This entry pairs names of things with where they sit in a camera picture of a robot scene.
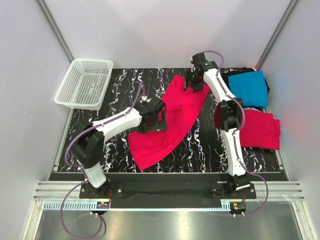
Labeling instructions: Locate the red t shirt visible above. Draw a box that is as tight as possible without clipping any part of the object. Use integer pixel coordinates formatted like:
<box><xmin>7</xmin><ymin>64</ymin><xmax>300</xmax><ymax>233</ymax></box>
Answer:
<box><xmin>239</xmin><ymin>109</ymin><xmax>281</xmax><ymax>150</ymax></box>
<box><xmin>128</xmin><ymin>75</ymin><xmax>210</xmax><ymax>171</ymax></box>

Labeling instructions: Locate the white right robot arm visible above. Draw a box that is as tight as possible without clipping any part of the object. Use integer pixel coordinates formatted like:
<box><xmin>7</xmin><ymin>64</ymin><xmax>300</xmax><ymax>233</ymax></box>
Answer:
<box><xmin>185</xmin><ymin>52</ymin><xmax>246</xmax><ymax>177</ymax></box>

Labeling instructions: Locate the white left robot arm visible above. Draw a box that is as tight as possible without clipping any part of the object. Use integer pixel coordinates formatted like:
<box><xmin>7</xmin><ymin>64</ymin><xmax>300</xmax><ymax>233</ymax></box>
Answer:
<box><xmin>64</xmin><ymin>99</ymin><xmax>167</xmax><ymax>189</ymax></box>

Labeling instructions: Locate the folded blue t shirt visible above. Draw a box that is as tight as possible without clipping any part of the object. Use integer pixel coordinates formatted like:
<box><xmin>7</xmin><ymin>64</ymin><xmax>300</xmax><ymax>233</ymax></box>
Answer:
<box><xmin>227</xmin><ymin>70</ymin><xmax>269</xmax><ymax>108</ymax></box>

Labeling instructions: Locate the white plastic basket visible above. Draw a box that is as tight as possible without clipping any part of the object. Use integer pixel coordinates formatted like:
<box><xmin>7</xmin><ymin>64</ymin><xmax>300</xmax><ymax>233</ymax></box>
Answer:
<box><xmin>54</xmin><ymin>58</ymin><xmax>114</xmax><ymax>111</ymax></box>

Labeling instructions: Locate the folded red t shirt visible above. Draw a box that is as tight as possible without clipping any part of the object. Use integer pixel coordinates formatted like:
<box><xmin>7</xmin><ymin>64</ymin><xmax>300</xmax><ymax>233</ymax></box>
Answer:
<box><xmin>239</xmin><ymin>109</ymin><xmax>281</xmax><ymax>150</ymax></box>

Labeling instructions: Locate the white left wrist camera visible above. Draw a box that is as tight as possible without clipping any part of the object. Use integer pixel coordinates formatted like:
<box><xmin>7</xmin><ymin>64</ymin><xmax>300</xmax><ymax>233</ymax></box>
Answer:
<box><xmin>141</xmin><ymin>95</ymin><xmax>151</xmax><ymax>103</ymax></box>

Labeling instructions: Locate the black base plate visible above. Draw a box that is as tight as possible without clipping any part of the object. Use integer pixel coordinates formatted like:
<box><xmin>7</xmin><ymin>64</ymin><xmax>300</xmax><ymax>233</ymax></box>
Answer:
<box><xmin>79</xmin><ymin>173</ymin><xmax>257</xmax><ymax>210</ymax></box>

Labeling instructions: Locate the aluminium frame rail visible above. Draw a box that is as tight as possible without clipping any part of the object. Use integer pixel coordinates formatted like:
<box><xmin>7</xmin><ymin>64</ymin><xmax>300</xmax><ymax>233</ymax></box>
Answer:
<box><xmin>33</xmin><ymin>181</ymin><xmax>305</xmax><ymax>212</ymax></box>

